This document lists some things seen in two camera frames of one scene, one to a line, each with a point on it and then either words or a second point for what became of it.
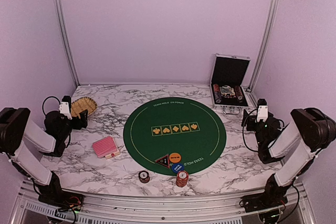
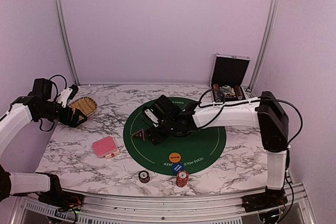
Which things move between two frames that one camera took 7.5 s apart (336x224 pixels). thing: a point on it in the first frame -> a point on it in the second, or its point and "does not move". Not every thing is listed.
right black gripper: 250,118 -> 154,137
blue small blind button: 177,167 does not move
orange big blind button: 175,157 does not move
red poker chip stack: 182,176 does not move
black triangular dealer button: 164,161 -> 139,135
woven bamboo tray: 82,104 does not move
